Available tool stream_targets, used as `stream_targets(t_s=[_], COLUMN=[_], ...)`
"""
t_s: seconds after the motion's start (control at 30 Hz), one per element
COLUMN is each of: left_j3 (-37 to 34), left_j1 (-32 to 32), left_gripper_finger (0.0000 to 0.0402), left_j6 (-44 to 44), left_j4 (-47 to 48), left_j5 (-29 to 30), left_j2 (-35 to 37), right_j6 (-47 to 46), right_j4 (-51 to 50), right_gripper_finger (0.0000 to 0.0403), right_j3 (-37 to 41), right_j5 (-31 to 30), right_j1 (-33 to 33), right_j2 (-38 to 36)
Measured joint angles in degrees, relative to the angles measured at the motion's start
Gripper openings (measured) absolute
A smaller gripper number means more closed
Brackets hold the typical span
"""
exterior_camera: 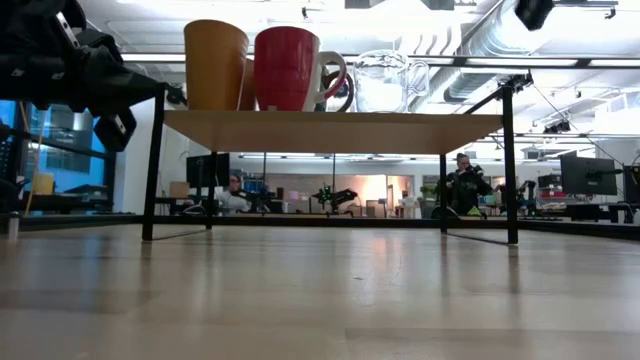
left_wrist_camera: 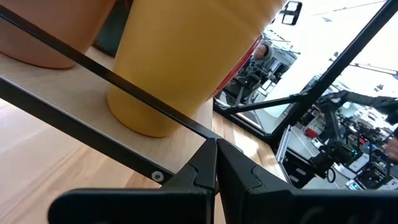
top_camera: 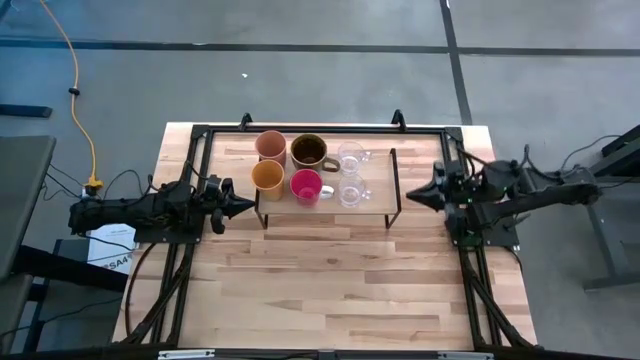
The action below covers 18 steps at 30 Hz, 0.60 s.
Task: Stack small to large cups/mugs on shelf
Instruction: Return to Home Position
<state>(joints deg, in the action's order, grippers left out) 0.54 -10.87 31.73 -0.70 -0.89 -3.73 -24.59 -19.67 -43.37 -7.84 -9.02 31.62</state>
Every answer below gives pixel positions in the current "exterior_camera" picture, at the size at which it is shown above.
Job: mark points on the silver ventilation duct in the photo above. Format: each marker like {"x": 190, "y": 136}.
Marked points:
{"x": 487, "y": 45}

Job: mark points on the yellow container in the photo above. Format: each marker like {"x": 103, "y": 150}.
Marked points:
{"x": 43, "y": 184}

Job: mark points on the terracotta pink plastic cup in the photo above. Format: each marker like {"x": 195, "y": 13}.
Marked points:
{"x": 248, "y": 87}

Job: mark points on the black computer monitor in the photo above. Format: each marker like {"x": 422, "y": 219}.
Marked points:
{"x": 632, "y": 184}
{"x": 587, "y": 175}
{"x": 207, "y": 170}

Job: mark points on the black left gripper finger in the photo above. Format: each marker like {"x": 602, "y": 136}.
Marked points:
{"x": 120, "y": 80}

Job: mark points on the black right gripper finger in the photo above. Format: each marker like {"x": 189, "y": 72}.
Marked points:
{"x": 534, "y": 12}

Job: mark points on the yellow plastic cup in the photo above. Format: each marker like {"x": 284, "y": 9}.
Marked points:
{"x": 215, "y": 70}

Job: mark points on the person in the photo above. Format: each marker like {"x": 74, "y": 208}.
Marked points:
{"x": 235, "y": 198}
{"x": 465, "y": 191}

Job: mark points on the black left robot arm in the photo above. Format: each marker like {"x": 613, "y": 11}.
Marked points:
{"x": 25, "y": 25}

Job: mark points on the black standing desk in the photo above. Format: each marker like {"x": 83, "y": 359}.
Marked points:
{"x": 65, "y": 204}

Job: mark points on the brown cardboard box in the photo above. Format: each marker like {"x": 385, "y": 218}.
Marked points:
{"x": 179, "y": 190}

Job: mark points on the wooden shelf with black frame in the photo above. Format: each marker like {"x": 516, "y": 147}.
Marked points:
{"x": 330, "y": 132}

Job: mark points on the clear glass mug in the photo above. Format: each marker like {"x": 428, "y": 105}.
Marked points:
{"x": 380, "y": 85}

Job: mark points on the black metal table frame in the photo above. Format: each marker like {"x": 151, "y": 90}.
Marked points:
{"x": 350, "y": 221}

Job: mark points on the black background robot arm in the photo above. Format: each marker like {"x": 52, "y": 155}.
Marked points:
{"x": 337, "y": 196}

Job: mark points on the small grey metal post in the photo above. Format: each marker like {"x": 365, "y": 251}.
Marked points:
{"x": 13, "y": 226}

